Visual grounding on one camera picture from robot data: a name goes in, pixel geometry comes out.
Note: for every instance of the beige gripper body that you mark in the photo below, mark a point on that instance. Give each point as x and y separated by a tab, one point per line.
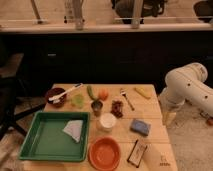
168	111

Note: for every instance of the yellow banana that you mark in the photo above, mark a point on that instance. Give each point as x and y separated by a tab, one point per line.
142	92

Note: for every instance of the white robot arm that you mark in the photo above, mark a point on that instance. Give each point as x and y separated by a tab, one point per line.
185	83

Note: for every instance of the red plastic bowl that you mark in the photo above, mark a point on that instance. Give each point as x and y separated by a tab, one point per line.
104	154

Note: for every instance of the blue sponge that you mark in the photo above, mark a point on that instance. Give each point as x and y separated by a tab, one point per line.
140	127

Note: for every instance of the black and white box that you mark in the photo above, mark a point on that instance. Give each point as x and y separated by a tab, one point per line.
137	153

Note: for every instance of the dark red grape bunch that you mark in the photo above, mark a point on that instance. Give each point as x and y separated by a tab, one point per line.
116	108

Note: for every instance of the white round container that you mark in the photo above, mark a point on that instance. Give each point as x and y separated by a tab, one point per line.
107	121

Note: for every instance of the orange fruit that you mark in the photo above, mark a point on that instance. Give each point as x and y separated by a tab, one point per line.
103	94

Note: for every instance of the small metal cup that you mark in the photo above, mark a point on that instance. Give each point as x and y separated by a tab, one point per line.
97	107

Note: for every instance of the green cucumber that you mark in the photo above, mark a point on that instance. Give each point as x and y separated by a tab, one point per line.
90	93

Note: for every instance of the white folded cloth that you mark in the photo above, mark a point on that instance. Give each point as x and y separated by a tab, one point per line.
73	129

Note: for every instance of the green plastic tray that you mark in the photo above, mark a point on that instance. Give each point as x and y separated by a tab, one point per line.
46	140

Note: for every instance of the black office chair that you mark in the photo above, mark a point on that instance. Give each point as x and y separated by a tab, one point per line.
8	100

